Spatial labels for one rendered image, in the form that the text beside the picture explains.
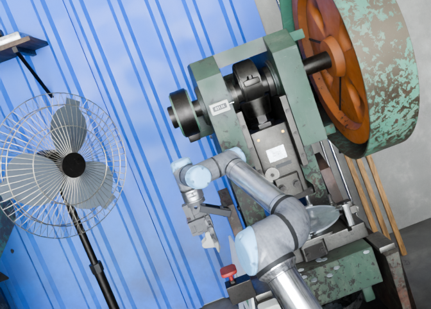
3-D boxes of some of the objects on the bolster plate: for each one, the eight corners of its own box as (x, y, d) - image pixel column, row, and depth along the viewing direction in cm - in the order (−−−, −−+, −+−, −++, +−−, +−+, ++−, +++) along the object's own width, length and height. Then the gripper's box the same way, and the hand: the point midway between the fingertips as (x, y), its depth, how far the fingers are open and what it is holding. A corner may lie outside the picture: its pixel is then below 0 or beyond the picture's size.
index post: (355, 224, 186) (348, 201, 184) (348, 227, 186) (340, 204, 184) (353, 222, 188) (346, 199, 187) (346, 224, 188) (338, 202, 187)
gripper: (181, 201, 175) (201, 253, 178) (181, 208, 166) (202, 263, 169) (203, 193, 175) (223, 245, 178) (204, 199, 166) (226, 254, 169)
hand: (219, 247), depth 174 cm, fingers closed
